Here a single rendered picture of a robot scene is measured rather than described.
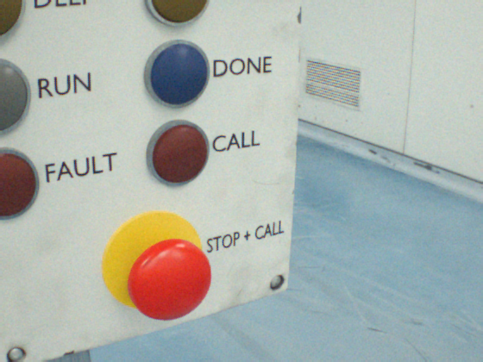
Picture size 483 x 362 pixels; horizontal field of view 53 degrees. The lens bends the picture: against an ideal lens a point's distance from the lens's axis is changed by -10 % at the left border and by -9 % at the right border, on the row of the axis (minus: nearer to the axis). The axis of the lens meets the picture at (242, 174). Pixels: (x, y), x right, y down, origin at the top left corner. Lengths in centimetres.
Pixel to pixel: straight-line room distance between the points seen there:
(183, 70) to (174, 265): 8
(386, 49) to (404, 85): 27
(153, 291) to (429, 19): 315
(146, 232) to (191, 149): 4
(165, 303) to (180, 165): 6
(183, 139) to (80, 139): 5
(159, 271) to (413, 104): 323
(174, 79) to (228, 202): 7
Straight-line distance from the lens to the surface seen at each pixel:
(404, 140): 351
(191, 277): 23
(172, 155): 23
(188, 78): 23
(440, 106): 331
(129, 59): 22
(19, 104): 21
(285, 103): 27
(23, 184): 22
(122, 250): 25
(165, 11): 22
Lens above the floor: 112
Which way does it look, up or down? 20 degrees down
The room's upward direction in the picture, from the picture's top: 1 degrees clockwise
